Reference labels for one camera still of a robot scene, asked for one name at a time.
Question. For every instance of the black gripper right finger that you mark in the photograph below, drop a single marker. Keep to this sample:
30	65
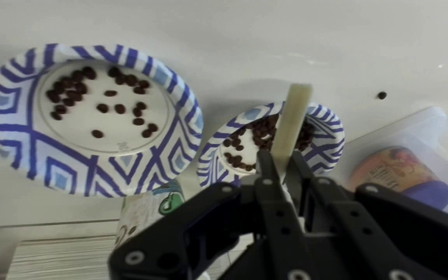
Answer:
370	233

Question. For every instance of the purple bag in container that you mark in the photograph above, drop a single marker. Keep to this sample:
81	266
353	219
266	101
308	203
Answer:
400	169

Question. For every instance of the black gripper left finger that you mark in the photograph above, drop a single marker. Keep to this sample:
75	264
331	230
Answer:
182	244

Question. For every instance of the patterned paper cup near bowls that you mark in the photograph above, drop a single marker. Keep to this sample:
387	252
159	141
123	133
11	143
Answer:
140	210

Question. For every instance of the clear plastic container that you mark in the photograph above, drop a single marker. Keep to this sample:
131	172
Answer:
420	132

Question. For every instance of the blue patterned bowl many beans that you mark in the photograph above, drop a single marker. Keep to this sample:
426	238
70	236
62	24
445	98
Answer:
230	152

